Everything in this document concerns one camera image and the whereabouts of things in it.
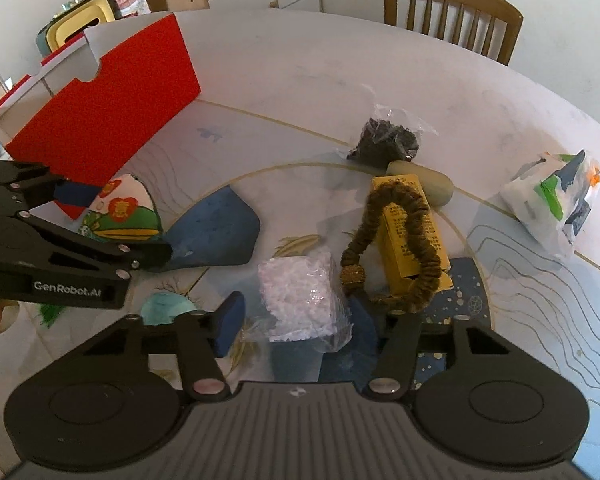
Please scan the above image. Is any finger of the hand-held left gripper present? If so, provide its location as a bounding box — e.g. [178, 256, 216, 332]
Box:
[0, 160, 101, 217]
[17, 215, 174, 272]

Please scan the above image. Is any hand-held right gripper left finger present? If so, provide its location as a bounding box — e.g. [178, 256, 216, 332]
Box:
[77, 291, 246, 404]

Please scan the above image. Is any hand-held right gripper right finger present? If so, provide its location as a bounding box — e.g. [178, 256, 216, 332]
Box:
[367, 312, 524, 402]

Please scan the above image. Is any colourful cartoon packet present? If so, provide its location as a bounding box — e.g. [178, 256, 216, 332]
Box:
[77, 174, 164, 245]

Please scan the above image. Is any clear bag of white granules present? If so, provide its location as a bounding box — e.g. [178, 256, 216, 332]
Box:
[240, 252, 354, 354]

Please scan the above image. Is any yellow box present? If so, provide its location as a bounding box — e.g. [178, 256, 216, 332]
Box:
[370, 174, 454, 294]

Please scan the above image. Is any red cardboard box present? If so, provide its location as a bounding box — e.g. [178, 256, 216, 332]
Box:
[0, 12, 202, 221]

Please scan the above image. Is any brown scrunchie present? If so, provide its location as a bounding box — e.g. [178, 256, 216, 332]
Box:
[341, 182, 444, 314]

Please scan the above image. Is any pale oblong block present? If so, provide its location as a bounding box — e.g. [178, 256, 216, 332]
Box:
[385, 160, 455, 207]

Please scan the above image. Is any white plastic bag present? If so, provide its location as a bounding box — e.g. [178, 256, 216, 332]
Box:
[500, 150, 600, 261]

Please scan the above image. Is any green fringed object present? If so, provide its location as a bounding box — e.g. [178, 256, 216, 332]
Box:
[36, 304, 67, 327]

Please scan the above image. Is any teal soft object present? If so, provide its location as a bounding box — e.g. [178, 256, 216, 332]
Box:
[140, 292, 200, 326]

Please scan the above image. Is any yellow plastic stool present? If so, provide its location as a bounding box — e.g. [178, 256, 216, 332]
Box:
[36, 0, 119, 59]

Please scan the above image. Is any clear bag of dark bits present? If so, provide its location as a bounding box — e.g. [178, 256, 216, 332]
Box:
[346, 102, 439, 169]

